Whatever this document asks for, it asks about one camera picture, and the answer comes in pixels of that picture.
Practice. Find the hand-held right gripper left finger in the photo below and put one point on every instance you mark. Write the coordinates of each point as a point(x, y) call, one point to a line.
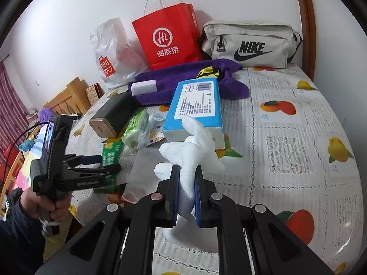
point(175, 200)

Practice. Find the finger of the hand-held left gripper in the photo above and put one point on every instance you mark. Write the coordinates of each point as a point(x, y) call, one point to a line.
point(97, 172)
point(86, 160)

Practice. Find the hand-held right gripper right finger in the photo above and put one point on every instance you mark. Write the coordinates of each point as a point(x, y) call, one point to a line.
point(197, 203)

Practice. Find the green toothpaste box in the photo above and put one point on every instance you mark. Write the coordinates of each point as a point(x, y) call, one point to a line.
point(110, 154)

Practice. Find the clear plastic bag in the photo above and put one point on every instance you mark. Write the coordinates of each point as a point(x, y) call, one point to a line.
point(143, 174)

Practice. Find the white glove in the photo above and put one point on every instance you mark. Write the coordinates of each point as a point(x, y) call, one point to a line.
point(192, 154)

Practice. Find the small green tissue packet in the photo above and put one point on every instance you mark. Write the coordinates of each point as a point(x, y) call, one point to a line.
point(134, 129)

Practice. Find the white sponge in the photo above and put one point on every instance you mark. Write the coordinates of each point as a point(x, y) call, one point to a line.
point(143, 87)

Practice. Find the purple towel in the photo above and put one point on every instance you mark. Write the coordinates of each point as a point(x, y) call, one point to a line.
point(172, 74)

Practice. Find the yellow and black sock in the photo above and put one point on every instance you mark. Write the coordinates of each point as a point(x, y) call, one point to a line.
point(208, 73)

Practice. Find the person's left forearm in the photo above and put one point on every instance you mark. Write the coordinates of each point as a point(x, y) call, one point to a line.
point(17, 240)

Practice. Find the person's left hand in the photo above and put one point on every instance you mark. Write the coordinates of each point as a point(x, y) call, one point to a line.
point(34, 206)

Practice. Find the striped pillow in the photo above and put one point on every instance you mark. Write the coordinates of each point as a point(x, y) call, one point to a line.
point(31, 149)

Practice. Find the purple plush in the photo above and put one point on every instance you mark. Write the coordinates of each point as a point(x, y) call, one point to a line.
point(44, 115)

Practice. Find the dark green box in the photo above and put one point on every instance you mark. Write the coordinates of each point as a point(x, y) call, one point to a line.
point(114, 111)

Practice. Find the wooden bed headboard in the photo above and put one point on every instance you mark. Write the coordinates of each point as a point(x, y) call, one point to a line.
point(68, 97)

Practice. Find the patterned brown box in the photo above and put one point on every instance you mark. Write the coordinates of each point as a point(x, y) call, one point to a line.
point(94, 93)

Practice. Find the red striped curtain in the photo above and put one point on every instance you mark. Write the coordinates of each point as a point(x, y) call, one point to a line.
point(11, 106)

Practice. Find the blue tissue pack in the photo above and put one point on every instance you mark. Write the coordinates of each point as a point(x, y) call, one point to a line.
point(195, 103)

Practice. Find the white plastic shopping bag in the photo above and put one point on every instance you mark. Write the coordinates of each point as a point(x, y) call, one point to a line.
point(114, 48)

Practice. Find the red paper bag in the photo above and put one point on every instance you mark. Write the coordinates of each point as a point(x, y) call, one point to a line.
point(166, 40)

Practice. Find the grey waist bag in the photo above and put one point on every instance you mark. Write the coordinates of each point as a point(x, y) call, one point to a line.
point(249, 34)

